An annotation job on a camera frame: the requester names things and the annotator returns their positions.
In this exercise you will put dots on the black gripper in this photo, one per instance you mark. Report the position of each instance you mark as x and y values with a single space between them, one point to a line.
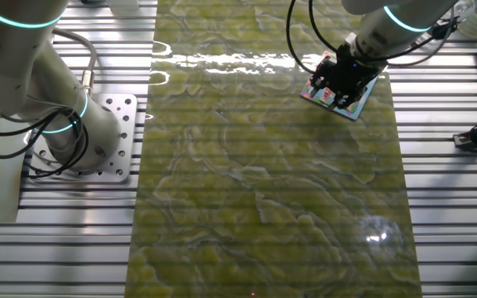
348 72

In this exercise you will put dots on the colourful jigsaw puzzle piece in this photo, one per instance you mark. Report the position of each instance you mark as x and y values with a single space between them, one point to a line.
328 97

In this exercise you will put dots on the bus picture puzzle board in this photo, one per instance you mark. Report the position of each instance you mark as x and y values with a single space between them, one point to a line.
350 112

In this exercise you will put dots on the green marble pattern mat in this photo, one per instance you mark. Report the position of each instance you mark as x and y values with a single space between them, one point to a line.
242 186

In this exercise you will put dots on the clear plastic cup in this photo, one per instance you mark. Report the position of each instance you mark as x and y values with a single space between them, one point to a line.
465 7

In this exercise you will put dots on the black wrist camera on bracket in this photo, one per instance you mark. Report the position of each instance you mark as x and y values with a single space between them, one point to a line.
444 28

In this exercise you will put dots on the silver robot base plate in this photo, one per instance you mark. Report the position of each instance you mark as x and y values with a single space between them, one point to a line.
124 124

